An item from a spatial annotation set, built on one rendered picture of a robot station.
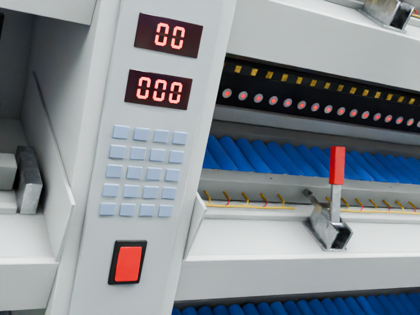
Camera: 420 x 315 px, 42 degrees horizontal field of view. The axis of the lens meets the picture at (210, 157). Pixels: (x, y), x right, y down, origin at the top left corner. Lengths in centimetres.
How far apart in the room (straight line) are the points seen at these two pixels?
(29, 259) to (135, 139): 11
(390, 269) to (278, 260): 15
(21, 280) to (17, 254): 2
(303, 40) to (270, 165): 18
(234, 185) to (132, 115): 17
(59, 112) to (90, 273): 12
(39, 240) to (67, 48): 14
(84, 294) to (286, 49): 23
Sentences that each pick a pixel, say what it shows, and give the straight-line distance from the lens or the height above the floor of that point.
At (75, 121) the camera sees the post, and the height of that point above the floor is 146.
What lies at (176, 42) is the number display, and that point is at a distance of 37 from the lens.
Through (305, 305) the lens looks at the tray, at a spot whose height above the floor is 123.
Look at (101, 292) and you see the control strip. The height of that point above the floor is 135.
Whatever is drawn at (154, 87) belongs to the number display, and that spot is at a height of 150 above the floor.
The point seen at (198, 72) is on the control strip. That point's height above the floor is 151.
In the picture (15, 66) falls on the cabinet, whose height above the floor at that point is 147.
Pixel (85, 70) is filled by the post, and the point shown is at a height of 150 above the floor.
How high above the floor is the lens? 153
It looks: 12 degrees down
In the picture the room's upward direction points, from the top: 12 degrees clockwise
